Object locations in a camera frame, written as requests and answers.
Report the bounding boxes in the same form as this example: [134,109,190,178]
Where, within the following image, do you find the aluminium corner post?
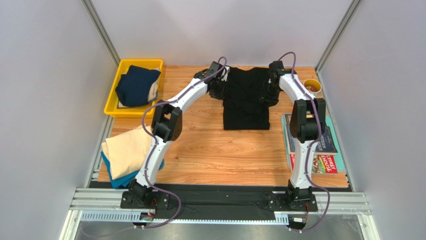
[81,0,121,67]
[315,0,363,74]

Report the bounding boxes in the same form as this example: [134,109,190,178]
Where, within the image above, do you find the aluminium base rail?
[60,185,379,240]

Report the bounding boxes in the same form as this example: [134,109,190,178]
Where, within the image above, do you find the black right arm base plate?
[266,190,319,212]

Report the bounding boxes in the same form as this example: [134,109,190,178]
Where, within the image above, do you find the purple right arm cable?
[277,51,331,233]

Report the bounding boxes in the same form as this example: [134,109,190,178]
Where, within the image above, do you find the dark blue book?
[281,113,338,155]

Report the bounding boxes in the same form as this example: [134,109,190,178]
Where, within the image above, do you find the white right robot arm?
[259,60,326,200]

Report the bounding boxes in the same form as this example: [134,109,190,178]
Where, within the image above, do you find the red illustrated book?
[288,153,339,175]

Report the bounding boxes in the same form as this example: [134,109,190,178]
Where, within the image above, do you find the cream folded shirt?
[101,125,153,180]

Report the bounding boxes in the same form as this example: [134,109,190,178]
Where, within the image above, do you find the navy blue folded shirt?
[115,65,161,108]

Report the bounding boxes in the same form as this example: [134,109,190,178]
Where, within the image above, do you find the right aluminium corner post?
[315,0,363,74]

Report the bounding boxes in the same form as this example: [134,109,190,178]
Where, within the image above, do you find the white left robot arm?
[128,56,228,199]

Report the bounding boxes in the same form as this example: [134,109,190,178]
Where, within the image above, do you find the yellow plastic bin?
[103,59,165,119]

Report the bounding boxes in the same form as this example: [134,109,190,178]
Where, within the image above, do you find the left aluminium corner post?
[81,0,121,67]

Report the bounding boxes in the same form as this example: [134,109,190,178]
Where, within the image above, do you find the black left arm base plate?
[120,190,170,210]

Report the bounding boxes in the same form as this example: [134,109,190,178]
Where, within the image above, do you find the teal folded shirt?
[100,151,165,190]

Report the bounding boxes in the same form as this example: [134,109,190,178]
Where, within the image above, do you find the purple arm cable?
[141,55,229,230]
[277,51,331,233]

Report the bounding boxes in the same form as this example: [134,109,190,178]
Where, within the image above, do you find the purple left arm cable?
[141,55,229,230]

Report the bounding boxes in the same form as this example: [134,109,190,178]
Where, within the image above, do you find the black t shirt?
[222,67,270,131]

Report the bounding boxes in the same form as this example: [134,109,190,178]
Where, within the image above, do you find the yellow rimmed mug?
[303,78,322,97]

